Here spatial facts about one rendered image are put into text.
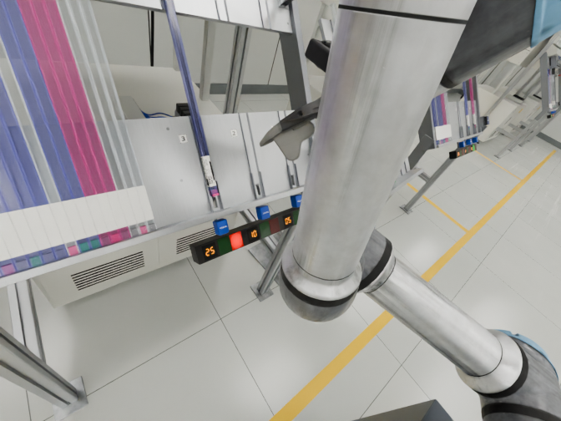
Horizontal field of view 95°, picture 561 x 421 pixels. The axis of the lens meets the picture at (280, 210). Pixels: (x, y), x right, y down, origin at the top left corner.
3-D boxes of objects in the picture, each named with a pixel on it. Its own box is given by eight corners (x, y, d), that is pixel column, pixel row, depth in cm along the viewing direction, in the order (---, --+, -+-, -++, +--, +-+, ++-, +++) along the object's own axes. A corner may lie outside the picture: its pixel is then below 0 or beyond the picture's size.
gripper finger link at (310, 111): (280, 129, 36) (340, 100, 33) (275, 119, 36) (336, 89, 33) (288, 134, 41) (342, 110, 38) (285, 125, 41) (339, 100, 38)
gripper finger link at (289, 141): (263, 171, 39) (320, 147, 36) (250, 134, 39) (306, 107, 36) (270, 172, 42) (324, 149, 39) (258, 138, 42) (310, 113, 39)
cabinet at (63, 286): (229, 247, 134) (255, 148, 92) (58, 317, 93) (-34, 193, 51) (178, 170, 163) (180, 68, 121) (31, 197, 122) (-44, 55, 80)
